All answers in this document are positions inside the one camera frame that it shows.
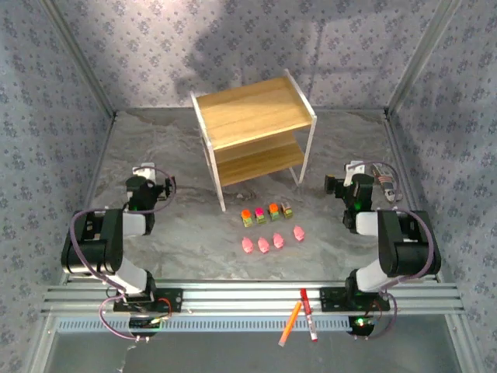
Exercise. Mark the pink-top green toy truck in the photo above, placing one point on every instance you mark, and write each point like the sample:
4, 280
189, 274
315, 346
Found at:
260, 217

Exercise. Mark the orange-top green truck blue face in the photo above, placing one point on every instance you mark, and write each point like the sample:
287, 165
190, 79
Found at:
274, 213

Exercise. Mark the orange-top green truck red grille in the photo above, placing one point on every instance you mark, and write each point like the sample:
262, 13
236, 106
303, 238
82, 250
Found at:
246, 219

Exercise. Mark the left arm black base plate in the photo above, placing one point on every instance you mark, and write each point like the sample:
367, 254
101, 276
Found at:
174, 299

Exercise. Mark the orange marker pen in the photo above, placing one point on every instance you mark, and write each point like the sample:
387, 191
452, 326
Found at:
290, 322

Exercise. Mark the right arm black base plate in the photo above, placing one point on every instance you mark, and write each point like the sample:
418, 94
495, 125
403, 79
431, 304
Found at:
330, 299

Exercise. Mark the grey metal plate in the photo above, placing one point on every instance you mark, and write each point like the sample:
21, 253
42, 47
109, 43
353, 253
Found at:
233, 357

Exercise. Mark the pink plastic toy pig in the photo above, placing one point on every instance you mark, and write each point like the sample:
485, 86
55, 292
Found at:
278, 241
299, 233
264, 245
247, 245

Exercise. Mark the aluminium enclosure post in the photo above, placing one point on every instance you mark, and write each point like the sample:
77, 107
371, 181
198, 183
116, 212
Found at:
421, 58
80, 58

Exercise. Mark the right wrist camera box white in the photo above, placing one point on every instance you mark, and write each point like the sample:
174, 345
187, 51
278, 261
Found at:
356, 168

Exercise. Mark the wooden shelf white metal frame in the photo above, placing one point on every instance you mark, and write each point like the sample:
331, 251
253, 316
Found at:
252, 105

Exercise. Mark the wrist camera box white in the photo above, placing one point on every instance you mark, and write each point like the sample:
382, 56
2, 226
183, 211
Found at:
143, 171
356, 168

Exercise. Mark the flag-print folding tool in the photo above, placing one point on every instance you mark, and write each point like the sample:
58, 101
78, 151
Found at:
384, 180

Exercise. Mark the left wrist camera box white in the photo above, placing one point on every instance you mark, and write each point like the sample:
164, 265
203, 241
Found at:
143, 171

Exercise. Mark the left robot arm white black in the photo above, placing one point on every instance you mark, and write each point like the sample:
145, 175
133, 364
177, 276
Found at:
112, 233

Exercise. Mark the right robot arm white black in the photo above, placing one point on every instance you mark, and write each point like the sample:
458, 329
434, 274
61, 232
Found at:
407, 241

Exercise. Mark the aluminium table edge rail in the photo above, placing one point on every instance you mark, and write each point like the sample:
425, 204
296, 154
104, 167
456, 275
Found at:
95, 178
402, 155

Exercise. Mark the aluminium mounting rail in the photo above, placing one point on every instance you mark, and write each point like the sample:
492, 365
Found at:
248, 299

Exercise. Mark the red white marker pen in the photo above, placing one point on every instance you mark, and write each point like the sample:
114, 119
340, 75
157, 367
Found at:
308, 314

